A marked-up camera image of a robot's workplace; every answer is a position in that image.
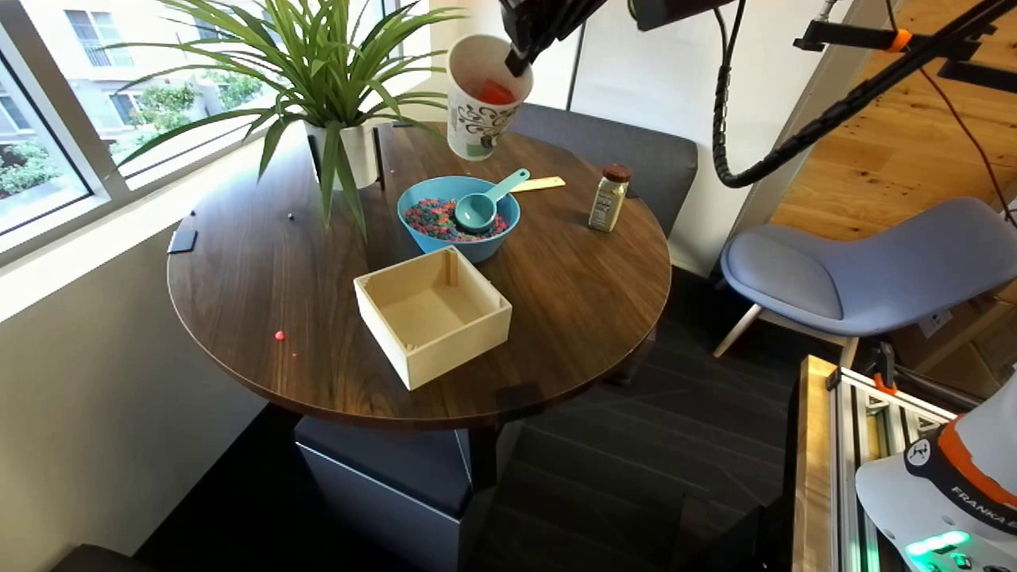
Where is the light wooden box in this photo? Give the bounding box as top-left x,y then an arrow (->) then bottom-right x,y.
351,247 -> 511,391

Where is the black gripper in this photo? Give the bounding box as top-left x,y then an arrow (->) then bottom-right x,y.
500,0 -> 608,78

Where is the green potted plant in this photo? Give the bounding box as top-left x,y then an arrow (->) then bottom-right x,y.
111,0 -> 459,233

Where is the spice jar with brown lid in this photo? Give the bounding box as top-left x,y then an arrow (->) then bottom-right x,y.
589,166 -> 631,233

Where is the grey table clamp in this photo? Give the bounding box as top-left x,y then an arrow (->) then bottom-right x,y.
169,216 -> 196,255

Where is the light blue chair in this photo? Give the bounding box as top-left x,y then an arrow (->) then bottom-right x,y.
710,198 -> 1017,368

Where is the robot base with orange ring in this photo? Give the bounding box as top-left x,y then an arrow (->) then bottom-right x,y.
853,379 -> 1017,572

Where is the teal measuring scoop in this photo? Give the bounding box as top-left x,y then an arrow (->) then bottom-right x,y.
453,169 -> 529,233

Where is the metal rail frame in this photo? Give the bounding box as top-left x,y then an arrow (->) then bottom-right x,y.
791,356 -> 950,572

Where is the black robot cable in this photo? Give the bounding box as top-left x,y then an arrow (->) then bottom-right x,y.
709,0 -> 1017,233

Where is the grey table base block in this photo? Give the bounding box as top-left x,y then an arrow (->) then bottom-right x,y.
294,416 -> 472,572

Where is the white plant pot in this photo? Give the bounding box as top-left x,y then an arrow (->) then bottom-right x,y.
305,123 -> 378,192

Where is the patterned paper cup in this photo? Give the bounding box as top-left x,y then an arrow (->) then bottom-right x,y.
446,34 -> 535,161

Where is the blue bowl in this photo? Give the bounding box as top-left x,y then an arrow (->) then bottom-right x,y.
396,175 -> 520,264

